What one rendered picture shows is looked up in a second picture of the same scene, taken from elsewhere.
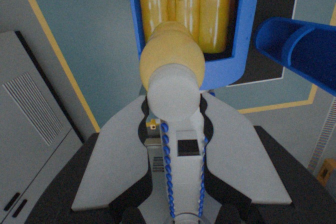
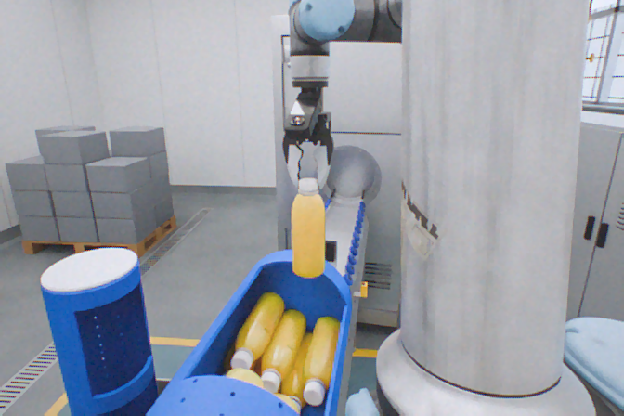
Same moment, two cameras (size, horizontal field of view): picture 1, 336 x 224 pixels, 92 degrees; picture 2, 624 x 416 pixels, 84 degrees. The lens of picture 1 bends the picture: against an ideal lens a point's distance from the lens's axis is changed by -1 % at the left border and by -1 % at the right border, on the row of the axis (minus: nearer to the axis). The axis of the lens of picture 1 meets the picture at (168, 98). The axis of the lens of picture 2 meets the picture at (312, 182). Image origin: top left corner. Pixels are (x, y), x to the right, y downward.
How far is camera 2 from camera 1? 62 cm
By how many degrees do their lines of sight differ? 45
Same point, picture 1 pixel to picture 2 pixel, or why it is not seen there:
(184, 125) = not seen: hidden behind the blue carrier
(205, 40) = (276, 303)
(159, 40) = (309, 212)
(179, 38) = (301, 212)
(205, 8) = (268, 323)
